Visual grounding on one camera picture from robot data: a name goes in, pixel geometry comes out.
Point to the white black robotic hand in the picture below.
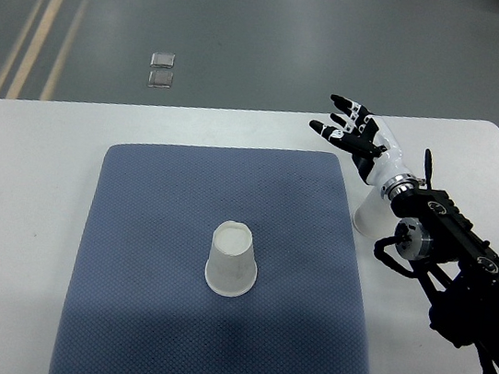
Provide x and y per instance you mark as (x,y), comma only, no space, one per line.
(372,146)

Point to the white paper cup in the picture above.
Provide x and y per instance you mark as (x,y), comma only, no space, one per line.
(231,269)
(374,218)

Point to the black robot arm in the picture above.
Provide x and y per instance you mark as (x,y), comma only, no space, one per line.
(458,272)

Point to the white paper cup on mat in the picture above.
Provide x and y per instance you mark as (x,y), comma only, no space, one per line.
(231,269)

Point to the upper metal floor plate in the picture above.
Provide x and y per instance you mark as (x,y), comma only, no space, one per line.
(164,60)

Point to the blue quilted cushion mat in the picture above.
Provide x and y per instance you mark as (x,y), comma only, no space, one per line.
(138,302)

